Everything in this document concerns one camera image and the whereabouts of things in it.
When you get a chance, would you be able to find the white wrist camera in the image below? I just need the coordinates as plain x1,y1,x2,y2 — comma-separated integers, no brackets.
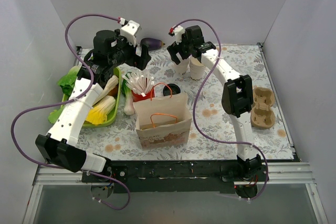
120,20,141,47
169,25,185,45

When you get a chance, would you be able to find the napa cabbage lower yellow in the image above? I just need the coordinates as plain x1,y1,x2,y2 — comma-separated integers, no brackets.
86,95,116,125

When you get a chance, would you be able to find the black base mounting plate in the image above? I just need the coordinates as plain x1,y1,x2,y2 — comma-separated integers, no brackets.
81,159,271,195

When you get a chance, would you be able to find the floral patterned table mat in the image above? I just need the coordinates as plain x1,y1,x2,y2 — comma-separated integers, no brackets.
76,45,293,161

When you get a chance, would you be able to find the stack of white paper cups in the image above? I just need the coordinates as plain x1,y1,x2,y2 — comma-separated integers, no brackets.
189,56,206,81

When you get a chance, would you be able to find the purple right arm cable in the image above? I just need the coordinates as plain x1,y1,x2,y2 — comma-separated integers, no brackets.
169,19,270,204

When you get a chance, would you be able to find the brown cardboard cup carrier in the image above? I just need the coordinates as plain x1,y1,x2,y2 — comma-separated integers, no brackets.
250,87,275,129

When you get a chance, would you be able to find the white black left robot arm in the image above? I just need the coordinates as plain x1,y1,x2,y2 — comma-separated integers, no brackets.
35,26,151,182

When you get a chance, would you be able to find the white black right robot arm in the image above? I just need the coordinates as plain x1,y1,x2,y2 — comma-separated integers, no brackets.
167,25,262,181

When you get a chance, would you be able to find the black coffee cup lid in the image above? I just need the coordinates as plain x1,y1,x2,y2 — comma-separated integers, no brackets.
162,83,181,96

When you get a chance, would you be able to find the red straw holder cup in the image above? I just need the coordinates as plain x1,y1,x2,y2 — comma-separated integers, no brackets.
131,91,151,102

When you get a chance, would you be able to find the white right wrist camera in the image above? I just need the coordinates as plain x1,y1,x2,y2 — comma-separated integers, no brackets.
169,25,185,45

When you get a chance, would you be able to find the white paper coffee cup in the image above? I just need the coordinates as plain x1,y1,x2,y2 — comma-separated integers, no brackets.
174,59,190,75

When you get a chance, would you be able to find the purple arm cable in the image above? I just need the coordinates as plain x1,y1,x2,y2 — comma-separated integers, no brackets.
169,19,270,204
10,14,132,210

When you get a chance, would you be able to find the napa cabbage upper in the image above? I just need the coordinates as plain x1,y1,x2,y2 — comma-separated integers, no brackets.
94,75,119,104

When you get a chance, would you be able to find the large green napa cabbage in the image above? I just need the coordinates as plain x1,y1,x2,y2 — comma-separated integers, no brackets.
48,106,64,124

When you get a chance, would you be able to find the purple eggplant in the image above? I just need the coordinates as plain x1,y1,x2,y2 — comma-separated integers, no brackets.
140,37,165,51

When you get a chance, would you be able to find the green lettuce leaf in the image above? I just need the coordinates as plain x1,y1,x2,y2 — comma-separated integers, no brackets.
57,66,81,97

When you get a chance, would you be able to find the green plastic tray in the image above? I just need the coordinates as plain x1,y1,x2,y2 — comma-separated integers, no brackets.
59,66,122,129

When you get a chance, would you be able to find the brown paper takeout bag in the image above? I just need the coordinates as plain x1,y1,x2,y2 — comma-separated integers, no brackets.
133,90,192,149

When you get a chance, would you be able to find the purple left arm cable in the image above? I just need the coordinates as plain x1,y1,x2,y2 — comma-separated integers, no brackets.
10,14,132,210

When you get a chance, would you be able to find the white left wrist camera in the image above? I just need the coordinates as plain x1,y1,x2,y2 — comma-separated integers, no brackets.
120,20,141,47

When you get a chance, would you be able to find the aluminium frame rail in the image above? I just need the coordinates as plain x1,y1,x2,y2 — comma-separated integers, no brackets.
34,162,316,185

